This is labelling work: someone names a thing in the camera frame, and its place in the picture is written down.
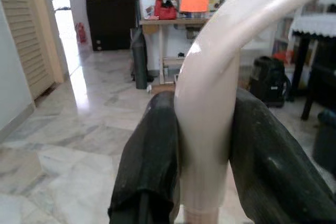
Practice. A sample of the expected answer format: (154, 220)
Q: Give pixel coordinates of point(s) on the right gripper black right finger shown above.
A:
(267, 169)

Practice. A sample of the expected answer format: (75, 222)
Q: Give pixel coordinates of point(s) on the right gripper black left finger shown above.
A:
(149, 155)

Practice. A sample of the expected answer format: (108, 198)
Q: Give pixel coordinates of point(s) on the black trash bin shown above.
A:
(326, 140)

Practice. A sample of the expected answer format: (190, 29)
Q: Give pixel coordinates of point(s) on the long brown cardboard box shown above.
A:
(162, 89)

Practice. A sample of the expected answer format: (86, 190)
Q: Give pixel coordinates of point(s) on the black chair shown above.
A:
(312, 95)

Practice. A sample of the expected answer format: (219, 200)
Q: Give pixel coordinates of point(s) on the black vacuum cleaner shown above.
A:
(267, 79)

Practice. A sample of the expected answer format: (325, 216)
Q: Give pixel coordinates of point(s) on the black rolled mat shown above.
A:
(139, 61)

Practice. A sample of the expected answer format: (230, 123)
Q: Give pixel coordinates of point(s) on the black table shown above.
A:
(300, 64)

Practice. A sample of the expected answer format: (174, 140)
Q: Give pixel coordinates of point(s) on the orange red bag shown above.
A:
(282, 57)

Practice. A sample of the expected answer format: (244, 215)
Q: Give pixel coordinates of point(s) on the light wooden desk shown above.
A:
(168, 22)

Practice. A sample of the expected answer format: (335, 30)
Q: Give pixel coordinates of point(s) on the dark brown cabinet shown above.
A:
(110, 24)

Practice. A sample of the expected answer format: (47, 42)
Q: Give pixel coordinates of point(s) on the red fire extinguisher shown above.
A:
(81, 33)

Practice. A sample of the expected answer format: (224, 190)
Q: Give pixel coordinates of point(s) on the white lace tablecloth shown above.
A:
(315, 24)

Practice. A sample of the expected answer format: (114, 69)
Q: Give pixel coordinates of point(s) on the orange paper sheet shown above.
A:
(194, 3)

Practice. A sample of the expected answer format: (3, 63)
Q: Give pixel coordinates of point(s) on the beige louvered door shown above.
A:
(29, 45)

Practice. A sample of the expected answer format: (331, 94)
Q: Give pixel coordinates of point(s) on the colourful cardboard box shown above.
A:
(216, 3)

